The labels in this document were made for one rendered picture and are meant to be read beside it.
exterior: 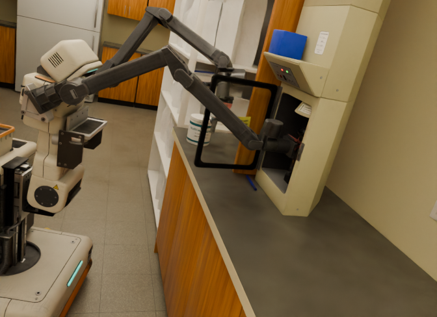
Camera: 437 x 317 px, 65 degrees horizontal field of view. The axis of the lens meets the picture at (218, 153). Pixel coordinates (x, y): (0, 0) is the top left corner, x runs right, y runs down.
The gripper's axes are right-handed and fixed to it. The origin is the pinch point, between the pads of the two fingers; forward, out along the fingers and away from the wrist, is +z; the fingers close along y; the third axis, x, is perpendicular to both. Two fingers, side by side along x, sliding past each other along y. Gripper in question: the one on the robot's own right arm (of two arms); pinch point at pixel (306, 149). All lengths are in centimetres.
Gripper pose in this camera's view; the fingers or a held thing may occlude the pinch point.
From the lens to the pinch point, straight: 146.9
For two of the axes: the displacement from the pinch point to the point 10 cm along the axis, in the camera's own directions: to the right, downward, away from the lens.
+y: -2.5, -3.7, 8.9
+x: -2.0, 9.2, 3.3
